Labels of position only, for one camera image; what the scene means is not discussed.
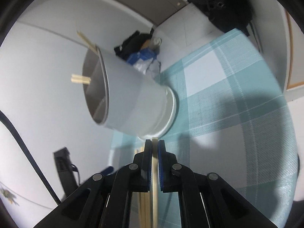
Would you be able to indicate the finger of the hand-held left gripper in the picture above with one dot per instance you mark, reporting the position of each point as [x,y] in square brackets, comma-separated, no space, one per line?
[106,170]

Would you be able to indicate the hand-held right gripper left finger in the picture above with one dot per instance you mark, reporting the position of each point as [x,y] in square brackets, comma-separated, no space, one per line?
[149,171]

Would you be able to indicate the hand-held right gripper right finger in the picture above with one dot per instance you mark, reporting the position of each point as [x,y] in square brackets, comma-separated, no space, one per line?
[161,168]

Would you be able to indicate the pale wooden chopstick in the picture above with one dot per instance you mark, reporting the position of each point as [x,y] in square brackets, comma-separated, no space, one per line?
[154,201]
[80,77]
[84,40]
[88,40]
[80,81]

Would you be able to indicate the bundle of wooden chopsticks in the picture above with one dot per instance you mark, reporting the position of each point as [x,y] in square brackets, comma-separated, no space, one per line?
[143,209]

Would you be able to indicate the white utensil holder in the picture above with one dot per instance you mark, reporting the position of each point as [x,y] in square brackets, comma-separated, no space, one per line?
[137,99]

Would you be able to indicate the white floral cloth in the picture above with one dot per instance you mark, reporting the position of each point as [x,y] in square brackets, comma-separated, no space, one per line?
[14,209]

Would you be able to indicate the teal plaid tablecloth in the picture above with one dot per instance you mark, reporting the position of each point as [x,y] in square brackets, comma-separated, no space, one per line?
[237,123]

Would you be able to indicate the large grey plastic mailer bag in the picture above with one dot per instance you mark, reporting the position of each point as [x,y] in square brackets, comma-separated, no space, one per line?
[147,67]

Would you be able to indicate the cardboard box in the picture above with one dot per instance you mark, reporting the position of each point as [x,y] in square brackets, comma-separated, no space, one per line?
[146,45]

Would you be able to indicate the small white bag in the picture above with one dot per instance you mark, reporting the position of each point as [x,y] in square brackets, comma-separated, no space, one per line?
[156,43]

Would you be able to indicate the black clothes pile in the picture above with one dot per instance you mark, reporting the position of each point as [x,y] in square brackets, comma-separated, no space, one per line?
[130,42]

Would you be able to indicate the grey-brown door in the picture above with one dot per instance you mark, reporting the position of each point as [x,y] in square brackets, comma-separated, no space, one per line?
[142,0]

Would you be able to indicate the white wardrobe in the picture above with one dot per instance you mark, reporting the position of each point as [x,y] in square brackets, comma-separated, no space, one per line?
[296,52]

